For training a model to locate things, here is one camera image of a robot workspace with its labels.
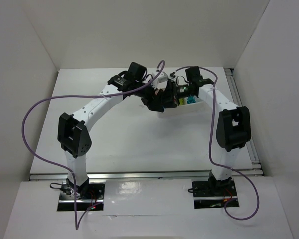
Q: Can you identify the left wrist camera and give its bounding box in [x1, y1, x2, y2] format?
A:
[157, 72, 168, 86]

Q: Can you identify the small blue lego brick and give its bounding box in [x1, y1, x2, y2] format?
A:
[186, 96, 196, 104]

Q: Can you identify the aluminium front rail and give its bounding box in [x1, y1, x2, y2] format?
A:
[29, 170, 265, 182]

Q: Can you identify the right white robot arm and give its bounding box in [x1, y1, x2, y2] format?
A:
[163, 66, 251, 195]

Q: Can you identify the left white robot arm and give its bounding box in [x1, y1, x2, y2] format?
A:
[57, 61, 164, 198]

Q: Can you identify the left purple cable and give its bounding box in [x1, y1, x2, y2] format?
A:
[22, 59, 166, 230]

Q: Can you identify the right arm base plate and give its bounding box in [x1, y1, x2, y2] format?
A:
[187, 180, 239, 209]

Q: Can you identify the white divided sorting tray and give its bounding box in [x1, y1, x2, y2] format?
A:
[157, 96, 205, 118]

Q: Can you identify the aluminium side rail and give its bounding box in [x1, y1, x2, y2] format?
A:
[224, 69, 264, 176]

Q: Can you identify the green lego brick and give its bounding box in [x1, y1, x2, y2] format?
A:
[179, 98, 187, 105]

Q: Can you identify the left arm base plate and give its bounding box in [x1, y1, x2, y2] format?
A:
[49, 182, 105, 212]

